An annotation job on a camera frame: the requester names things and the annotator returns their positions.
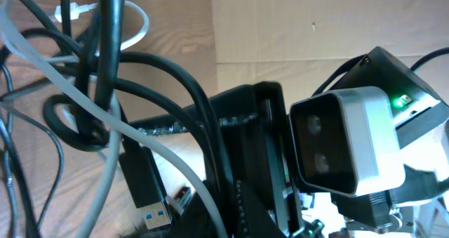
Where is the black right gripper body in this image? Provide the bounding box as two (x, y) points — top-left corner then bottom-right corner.
(129, 81), (306, 238)

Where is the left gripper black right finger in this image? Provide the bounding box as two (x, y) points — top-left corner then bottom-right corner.
(236, 180), (281, 238)

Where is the black USB cable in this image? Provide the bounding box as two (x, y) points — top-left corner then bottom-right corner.
(41, 0), (234, 232)
(0, 0), (85, 238)

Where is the white USB cable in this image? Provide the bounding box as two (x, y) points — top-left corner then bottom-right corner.
(0, 0), (229, 238)

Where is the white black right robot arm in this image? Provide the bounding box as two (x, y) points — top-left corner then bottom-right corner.
(135, 47), (448, 237)

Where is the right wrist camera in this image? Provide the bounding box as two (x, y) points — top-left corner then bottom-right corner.
(289, 86), (406, 197)

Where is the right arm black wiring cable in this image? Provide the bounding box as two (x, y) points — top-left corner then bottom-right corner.
(410, 47), (449, 72)

